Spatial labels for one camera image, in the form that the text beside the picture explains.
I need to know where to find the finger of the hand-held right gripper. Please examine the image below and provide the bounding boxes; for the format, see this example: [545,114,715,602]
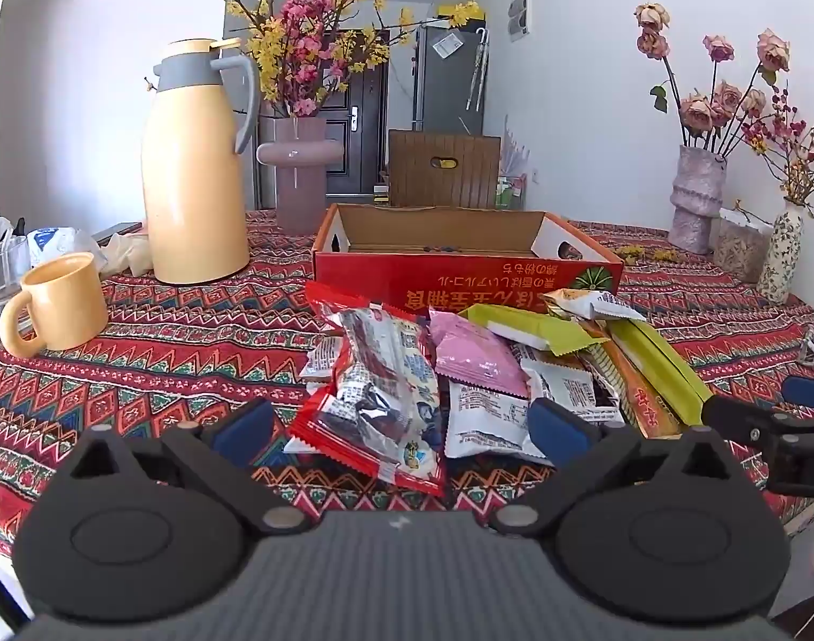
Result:
[701,395,794,447]
[781,376,814,416]

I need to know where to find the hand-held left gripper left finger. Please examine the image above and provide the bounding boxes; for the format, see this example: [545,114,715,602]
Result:
[63,397,315,536]

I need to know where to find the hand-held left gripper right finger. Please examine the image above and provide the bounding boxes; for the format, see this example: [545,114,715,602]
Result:
[490,397,732,538]

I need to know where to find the white label snack packet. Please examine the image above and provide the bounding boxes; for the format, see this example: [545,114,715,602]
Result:
[445,379,548,465]
[520,347,598,415]

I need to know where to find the long green snack packet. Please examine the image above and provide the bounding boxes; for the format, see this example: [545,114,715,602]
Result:
[607,320,711,425]

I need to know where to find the long orange snack packet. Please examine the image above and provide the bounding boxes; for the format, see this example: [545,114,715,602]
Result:
[581,320,682,442]

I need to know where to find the lime green snack packet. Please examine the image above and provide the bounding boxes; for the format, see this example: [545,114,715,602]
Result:
[457,303,612,355]

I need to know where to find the small white printed snack packet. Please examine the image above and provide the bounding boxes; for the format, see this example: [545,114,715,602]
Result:
[300,337,345,385]

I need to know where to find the pink snack packet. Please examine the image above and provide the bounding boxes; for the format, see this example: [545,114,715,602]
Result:
[428,307,529,400]

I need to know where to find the red clear snack packet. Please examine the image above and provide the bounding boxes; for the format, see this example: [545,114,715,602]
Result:
[288,280,448,498]

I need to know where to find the red cardboard box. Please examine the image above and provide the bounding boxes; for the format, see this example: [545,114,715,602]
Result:
[312,204,625,311]

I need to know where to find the red patterned tablecloth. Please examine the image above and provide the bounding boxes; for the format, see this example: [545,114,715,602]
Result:
[0,207,814,641]

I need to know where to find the floral patterned vase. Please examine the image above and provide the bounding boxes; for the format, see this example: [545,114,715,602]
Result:
[756,210,805,304]

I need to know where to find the clear glass jar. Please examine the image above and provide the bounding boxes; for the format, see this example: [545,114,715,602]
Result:
[714,208,775,283]

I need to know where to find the scattered yellow petals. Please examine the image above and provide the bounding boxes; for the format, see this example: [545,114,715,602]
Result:
[614,245,682,264]

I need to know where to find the beige crumpled cloth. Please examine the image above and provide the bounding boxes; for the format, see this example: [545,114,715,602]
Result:
[100,230,153,276]

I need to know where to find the yellow ceramic mug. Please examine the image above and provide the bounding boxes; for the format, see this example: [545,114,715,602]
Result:
[0,252,109,359]

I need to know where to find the yellow thermos jug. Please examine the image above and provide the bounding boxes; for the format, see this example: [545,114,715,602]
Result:
[141,38,261,285]

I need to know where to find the smooth pink vase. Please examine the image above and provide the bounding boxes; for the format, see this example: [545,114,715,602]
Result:
[256,116,345,236]

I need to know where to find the red berry yellow twigs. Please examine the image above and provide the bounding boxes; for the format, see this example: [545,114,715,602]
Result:
[744,83,814,218]

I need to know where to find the white blue plastic bag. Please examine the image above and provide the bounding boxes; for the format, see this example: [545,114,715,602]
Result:
[26,223,107,275]

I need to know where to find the wooden chair back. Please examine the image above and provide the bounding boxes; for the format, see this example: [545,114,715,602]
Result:
[387,130,502,209]

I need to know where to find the clear glass cup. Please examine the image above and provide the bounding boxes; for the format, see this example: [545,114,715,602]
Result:
[0,235,33,322]

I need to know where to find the dried pink roses bunch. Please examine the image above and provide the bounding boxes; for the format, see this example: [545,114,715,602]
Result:
[634,2,792,154]

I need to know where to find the dark brown door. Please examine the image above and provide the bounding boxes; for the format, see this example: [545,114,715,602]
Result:
[333,30,389,198]

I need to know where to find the grey refrigerator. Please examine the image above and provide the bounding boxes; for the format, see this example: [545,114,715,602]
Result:
[413,17,488,136]

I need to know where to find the white folded umbrella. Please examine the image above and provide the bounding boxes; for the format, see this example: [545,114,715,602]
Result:
[466,28,491,111]

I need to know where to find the pink yellow blossom branches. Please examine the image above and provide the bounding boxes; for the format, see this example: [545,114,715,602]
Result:
[143,0,484,118]

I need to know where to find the white wall panel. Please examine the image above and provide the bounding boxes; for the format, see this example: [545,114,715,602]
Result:
[507,0,535,41]

